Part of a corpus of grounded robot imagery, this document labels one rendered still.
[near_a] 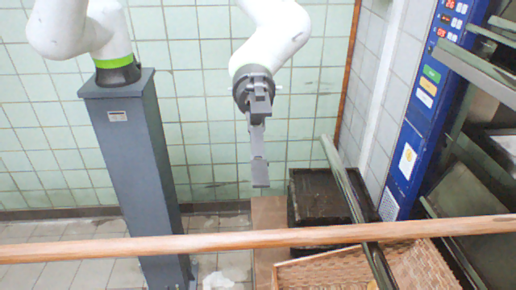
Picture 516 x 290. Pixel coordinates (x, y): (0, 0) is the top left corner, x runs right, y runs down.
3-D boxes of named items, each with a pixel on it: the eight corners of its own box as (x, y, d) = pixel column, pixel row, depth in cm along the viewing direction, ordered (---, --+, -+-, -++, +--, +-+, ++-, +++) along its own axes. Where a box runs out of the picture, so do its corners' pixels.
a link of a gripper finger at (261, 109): (268, 95, 52) (268, 91, 52) (272, 117, 46) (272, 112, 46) (249, 96, 52) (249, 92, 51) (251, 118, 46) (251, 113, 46)
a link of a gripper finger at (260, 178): (250, 159, 59) (250, 163, 60) (251, 184, 53) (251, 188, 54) (266, 159, 59) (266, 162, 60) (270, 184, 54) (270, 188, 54)
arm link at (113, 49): (76, 68, 100) (55, 2, 89) (114, 52, 112) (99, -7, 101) (106, 74, 96) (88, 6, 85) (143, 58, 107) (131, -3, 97)
